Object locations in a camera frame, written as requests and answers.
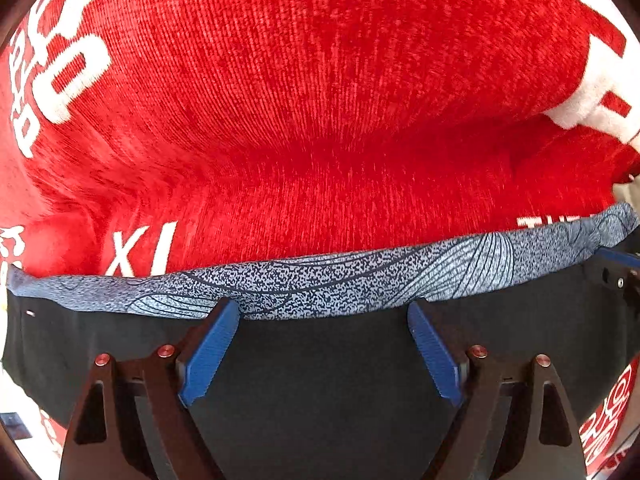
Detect black pants with patterned waistband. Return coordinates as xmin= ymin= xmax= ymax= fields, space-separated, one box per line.
xmin=1 ymin=202 xmax=640 ymax=480

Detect dark grey object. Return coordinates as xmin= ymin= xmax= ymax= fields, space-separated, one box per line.
xmin=0 ymin=412 xmax=32 ymax=442

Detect red printed blanket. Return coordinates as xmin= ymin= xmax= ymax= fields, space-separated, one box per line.
xmin=0 ymin=0 xmax=640 ymax=478

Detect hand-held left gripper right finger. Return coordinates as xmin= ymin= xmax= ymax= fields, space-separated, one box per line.
xmin=407 ymin=298 xmax=589 ymax=480

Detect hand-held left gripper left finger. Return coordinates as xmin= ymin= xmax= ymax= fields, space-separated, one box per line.
xmin=59 ymin=298 xmax=241 ymax=480

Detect beige cushion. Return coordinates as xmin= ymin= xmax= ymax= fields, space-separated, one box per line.
xmin=612 ymin=174 xmax=640 ymax=207

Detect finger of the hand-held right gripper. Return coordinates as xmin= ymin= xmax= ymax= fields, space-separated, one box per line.
xmin=584 ymin=247 xmax=640 ymax=312

